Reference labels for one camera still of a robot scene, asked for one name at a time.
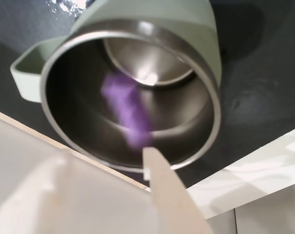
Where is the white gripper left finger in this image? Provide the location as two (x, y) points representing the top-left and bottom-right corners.
(0, 148), (73, 234)

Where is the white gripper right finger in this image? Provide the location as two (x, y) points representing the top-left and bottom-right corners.
(142, 146), (213, 234)

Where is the purple pen grip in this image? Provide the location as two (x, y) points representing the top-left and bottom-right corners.
(101, 75), (154, 150)

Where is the pale green steel-lined mug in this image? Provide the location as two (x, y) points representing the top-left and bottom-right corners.
(10, 0), (222, 172)

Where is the dark grey table mat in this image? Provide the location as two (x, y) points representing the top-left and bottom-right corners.
(0, 0), (295, 189)

